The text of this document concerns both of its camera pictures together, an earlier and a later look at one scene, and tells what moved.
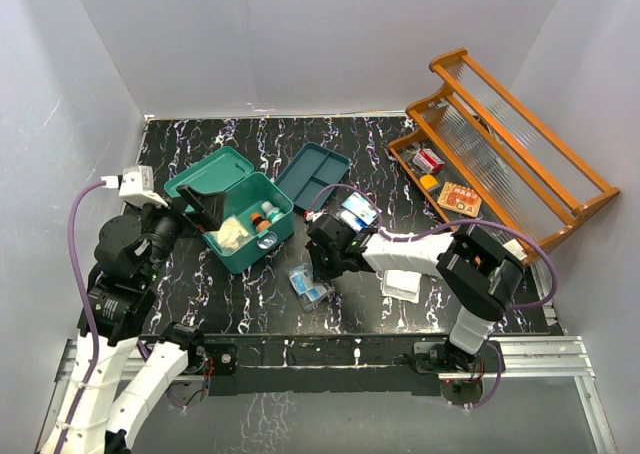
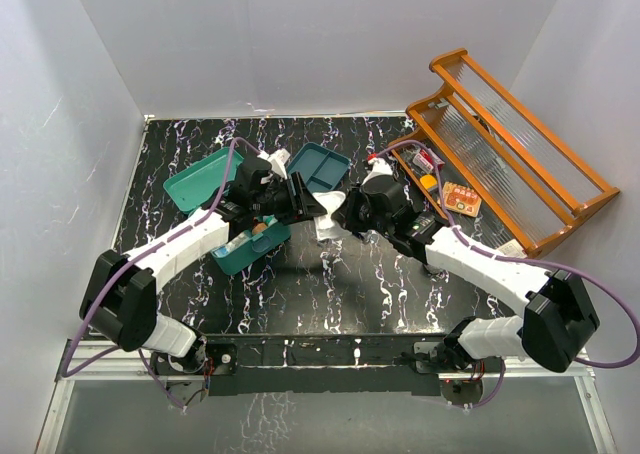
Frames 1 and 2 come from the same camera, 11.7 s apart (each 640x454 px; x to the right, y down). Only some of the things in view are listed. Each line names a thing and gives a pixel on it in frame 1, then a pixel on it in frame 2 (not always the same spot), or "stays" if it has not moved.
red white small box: [428, 160] stays
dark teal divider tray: [312, 176] stays
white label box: [515, 249] stays
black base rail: [326, 364] stays
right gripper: [322, 274] → [345, 215]
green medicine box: [258, 212] stays
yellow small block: [429, 181] stays
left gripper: [210, 215] → [306, 206]
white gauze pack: [401, 284] → [326, 228]
